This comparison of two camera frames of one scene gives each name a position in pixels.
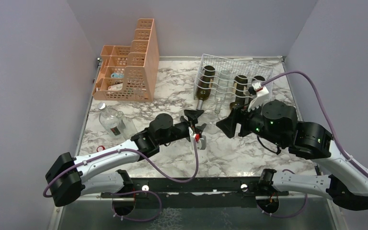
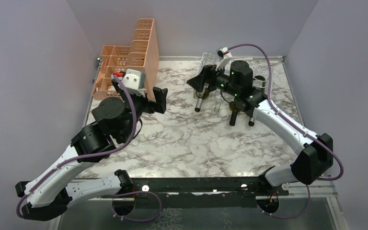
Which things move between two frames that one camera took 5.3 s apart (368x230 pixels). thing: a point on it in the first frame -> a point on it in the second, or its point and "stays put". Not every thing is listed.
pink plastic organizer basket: [131, 73] stays put
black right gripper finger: [228, 124] -> [208, 75]
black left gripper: [192, 116] -> [159, 106]
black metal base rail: [196, 192] stays put
